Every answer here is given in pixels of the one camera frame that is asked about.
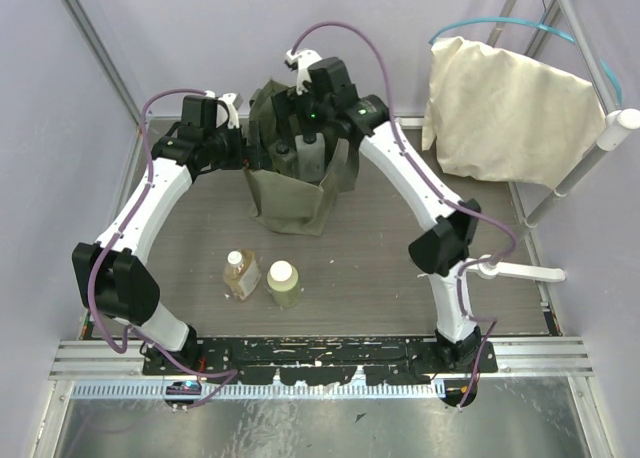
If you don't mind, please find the white square bottle black cap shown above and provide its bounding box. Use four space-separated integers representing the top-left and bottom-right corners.
295 133 326 183

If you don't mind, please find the clear square bottle black cap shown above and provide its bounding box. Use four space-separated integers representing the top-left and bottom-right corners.
269 141 298 178

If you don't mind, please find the olive green canvas bag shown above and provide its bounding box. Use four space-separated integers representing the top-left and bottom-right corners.
245 79 359 236

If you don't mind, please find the amber bottle white cap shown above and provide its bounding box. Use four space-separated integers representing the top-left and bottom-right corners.
223 249 261 301

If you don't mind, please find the yellow-green round bottle white cap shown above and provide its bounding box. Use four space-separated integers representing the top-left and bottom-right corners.
267 260 302 308

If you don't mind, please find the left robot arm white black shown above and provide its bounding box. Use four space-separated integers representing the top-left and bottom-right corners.
72 89 269 374

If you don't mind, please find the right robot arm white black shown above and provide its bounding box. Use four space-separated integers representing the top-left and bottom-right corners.
272 50 481 372

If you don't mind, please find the cream cloth bag on rack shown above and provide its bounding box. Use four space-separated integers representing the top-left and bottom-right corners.
422 36 605 188

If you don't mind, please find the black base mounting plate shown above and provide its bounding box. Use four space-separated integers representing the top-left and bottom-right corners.
141 335 501 387

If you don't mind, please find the teal plastic hanger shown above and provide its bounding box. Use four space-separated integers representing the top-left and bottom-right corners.
428 16 623 104

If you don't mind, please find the white grey clothes rack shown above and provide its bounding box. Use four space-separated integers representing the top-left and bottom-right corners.
453 0 639 282

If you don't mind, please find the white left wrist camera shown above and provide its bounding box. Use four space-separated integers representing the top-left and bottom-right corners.
205 90 243 129

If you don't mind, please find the aluminium frame rail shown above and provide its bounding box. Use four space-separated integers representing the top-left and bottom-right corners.
49 336 593 407

